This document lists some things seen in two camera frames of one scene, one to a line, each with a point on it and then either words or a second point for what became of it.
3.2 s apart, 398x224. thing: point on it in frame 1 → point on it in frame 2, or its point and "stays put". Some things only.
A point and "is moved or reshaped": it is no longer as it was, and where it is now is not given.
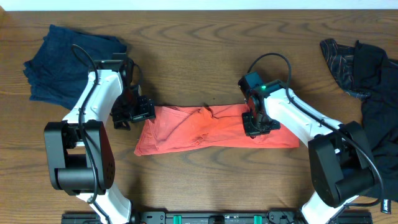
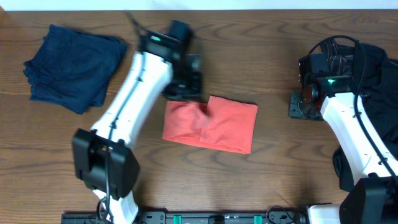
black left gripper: (147, 111) → (196, 94)
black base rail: (214, 217) stays put
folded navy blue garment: (58, 74) stays put
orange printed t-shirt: (206, 127) is moved or reshaped
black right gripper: (250, 130) → (294, 110)
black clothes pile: (367, 71) stays put
